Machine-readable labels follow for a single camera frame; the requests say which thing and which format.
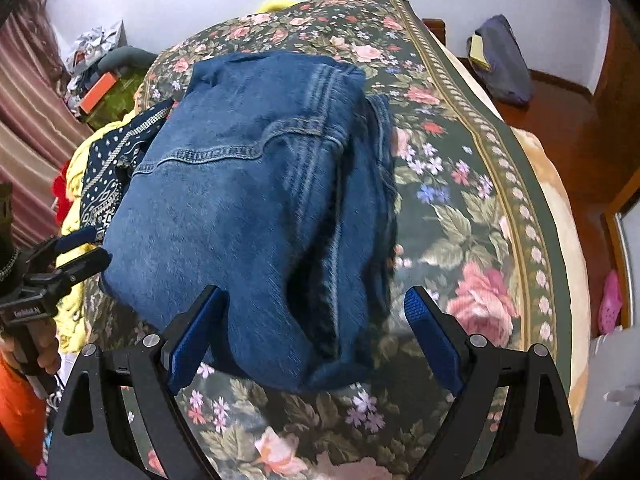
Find white cabinet with stickers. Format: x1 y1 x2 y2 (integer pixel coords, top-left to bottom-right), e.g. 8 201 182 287
575 325 631 471

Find person's left hand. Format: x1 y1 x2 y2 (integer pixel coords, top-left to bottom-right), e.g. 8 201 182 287
0 329 62 377

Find grey rolled cushion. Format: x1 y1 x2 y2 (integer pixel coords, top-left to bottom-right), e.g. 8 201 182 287
97 46 157 73

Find blue denim jeans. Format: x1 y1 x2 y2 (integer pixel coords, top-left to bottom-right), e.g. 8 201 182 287
99 50 401 395

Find striped pink curtain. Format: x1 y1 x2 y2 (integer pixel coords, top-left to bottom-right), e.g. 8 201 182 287
0 0 96 248

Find orange box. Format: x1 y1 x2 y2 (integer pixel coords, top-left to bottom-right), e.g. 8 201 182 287
79 71 121 115

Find person's left forearm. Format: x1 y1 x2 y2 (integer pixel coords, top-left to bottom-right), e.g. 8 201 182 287
0 357 48 467

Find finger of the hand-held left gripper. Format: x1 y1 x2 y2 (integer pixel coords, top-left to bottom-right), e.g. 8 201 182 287
30 249 113 307
25 226 98 272

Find navy patterned cloth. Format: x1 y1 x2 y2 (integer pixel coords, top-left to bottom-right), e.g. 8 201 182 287
80 99 176 241

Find red cloth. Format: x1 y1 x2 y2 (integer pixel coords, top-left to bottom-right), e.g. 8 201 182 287
50 160 76 216

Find crumpled silver wrapping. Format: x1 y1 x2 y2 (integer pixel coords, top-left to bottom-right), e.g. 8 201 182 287
65 20 126 68

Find dark floral bedspread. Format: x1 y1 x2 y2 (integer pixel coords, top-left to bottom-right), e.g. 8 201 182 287
82 0 573 480

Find green box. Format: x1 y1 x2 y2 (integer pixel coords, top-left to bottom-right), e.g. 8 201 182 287
85 72 148 128

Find pink clog shoe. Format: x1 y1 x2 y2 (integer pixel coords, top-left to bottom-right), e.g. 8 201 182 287
597 269 625 335

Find yellow knit cloth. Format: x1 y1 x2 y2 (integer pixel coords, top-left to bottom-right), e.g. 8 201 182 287
52 110 151 356

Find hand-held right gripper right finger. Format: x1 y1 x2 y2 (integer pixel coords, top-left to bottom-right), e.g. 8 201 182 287
404 286 581 480

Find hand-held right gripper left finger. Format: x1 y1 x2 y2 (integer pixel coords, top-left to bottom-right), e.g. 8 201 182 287
47 285 231 480

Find wooden door frame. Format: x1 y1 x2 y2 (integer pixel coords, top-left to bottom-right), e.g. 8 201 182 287
592 7 640 281

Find grey purple backpack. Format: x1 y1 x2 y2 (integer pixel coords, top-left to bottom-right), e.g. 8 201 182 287
466 14 533 107

